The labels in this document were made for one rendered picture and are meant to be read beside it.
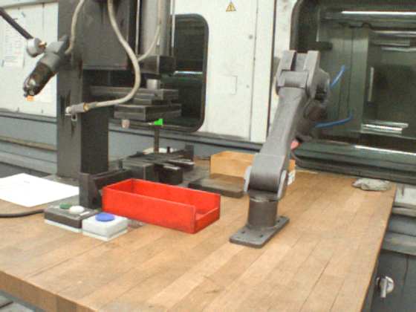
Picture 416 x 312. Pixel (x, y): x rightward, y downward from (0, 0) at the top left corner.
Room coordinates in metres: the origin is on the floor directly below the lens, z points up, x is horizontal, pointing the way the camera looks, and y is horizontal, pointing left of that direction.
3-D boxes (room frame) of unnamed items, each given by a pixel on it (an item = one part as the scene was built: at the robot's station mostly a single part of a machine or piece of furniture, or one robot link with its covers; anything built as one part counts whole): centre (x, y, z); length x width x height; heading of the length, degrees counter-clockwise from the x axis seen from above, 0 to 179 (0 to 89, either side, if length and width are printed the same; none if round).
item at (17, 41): (2.52, 1.22, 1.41); 0.25 x 0.01 x 0.33; 60
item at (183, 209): (0.96, 0.11, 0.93); 0.25 x 0.12 x 0.06; 64
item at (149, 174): (1.21, 0.17, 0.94); 0.20 x 0.10 x 0.07; 154
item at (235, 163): (1.38, -0.14, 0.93); 0.25 x 0.13 x 0.08; 64
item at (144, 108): (1.23, 0.24, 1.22); 0.26 x 0.18 x 0.30; 64
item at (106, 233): (0.83, 0.21, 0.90); 0.07 x 0.07 x 0.06; 64
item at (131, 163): (1.21, 0.17, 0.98); 0.20 x 0.10 x 0.01; 154
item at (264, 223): (0.89, -0.12, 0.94); 0.20 x 0.07 x 0.08; 154
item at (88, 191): (0.99, 0.28, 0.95); 0.06 x 0.03 x 0.09; 154
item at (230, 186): (1.24, -0.05, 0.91); 0.17 x 0.16 x 0.02; 154
